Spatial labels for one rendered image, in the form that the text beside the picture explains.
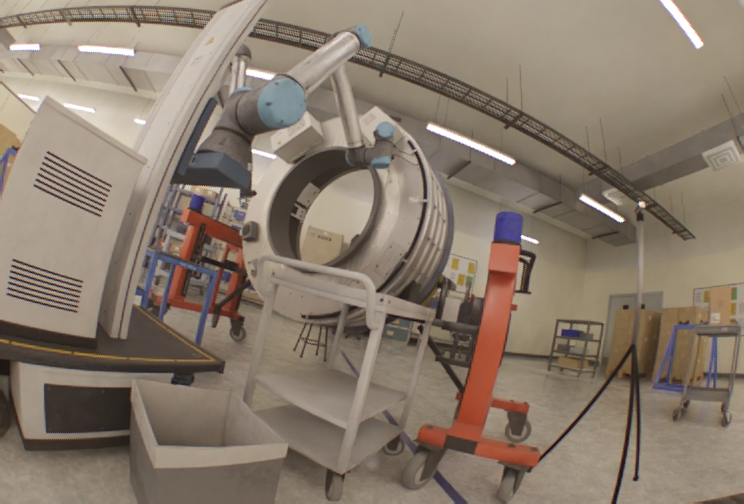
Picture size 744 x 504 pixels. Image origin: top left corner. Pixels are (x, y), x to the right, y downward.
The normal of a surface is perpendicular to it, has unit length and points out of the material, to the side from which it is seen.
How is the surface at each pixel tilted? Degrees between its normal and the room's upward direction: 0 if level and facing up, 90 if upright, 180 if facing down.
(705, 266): 90
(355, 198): 90
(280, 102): 95
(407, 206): 90
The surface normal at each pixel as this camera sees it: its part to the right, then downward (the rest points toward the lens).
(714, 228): -0.95, -0.28
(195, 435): 0.75, 0.00
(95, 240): 0.92, 0.12
